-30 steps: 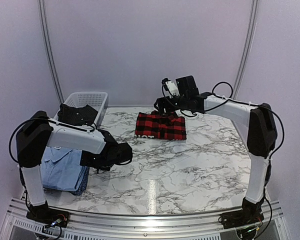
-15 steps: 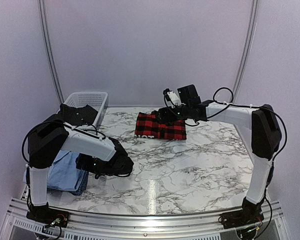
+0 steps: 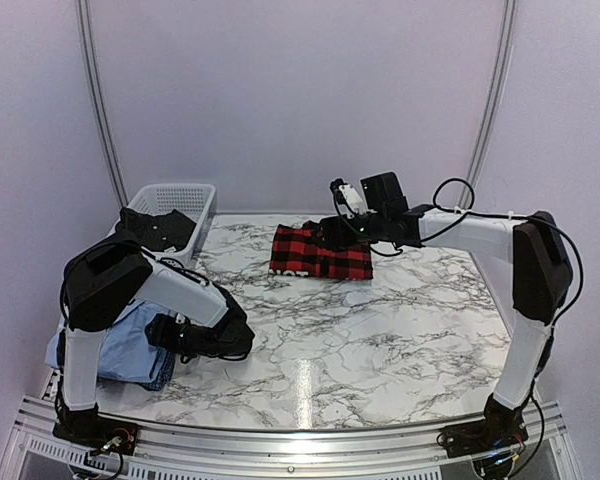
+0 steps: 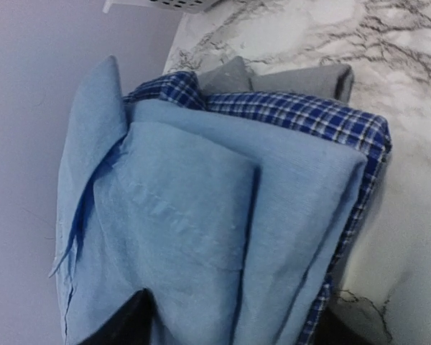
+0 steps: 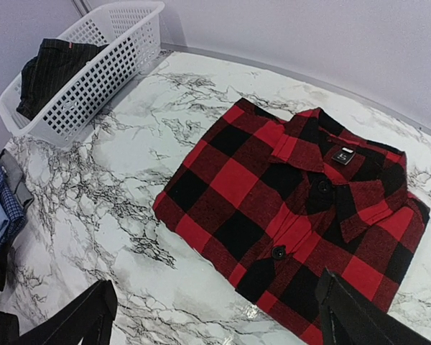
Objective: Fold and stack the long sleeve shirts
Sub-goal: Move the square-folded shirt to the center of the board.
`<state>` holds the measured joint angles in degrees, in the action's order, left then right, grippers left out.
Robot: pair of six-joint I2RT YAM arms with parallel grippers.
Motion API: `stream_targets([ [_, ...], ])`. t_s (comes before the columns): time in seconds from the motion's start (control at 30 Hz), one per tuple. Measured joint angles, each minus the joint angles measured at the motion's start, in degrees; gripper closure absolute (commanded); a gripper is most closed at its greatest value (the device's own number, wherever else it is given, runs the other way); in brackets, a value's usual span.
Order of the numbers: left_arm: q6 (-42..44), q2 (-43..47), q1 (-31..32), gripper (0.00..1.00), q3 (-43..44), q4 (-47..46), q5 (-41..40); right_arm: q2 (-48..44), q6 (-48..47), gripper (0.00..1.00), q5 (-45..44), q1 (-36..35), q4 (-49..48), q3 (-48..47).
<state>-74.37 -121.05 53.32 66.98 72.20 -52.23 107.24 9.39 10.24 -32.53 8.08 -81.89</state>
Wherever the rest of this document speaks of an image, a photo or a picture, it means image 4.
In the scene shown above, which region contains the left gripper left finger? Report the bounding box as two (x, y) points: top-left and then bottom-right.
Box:
(80, 289), (154, 345)

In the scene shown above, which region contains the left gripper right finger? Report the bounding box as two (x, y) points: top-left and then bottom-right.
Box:
(314, 300), (391, 345)

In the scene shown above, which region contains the light blue shirt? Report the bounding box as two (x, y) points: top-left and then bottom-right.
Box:
(52, 57), (367, 344)

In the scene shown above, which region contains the blue checked shirt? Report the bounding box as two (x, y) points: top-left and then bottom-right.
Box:
(121, 70), (394, 345)

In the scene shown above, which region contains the folded grey shirt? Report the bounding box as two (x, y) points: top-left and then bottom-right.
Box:
(198, 56), (354, 104)

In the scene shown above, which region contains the white plastic basket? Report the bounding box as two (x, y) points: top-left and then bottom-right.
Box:
(103, 0), (218, 14)

